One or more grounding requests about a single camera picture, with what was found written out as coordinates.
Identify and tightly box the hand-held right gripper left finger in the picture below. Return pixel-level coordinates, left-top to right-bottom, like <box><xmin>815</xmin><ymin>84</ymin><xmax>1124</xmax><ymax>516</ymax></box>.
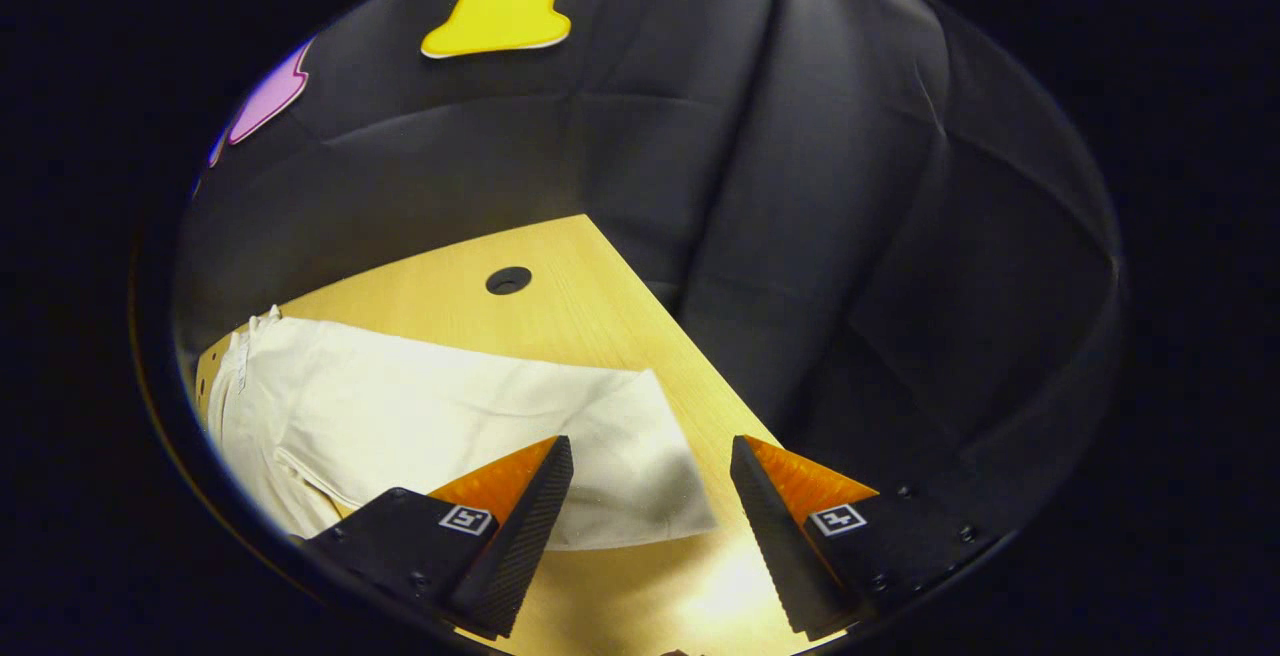
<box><xmin>300</xmin><ymin>434</ymin><xmax>576</xmax><ymax>640</ymax></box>

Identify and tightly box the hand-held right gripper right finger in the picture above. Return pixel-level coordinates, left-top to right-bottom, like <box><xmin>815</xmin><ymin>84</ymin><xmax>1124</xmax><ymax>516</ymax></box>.
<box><xmin>729</xmin><ymin>434</ymin><xmax>1001</xmax><ymax>640</ymax></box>

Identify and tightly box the white garment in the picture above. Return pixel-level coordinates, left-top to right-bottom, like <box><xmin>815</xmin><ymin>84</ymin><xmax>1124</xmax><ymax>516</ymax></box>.
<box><xmin>205</xmin><ymin>304</ymin><xmax>719</xmax><ymax>552</ymax></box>

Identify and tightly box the black backdrop cloth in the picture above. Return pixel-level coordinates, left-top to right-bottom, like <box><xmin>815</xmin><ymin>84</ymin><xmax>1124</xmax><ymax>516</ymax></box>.
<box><xmin>175</xmin><ymin>0</ymin><xmax>1126</xmax><ymax>537</ymax></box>

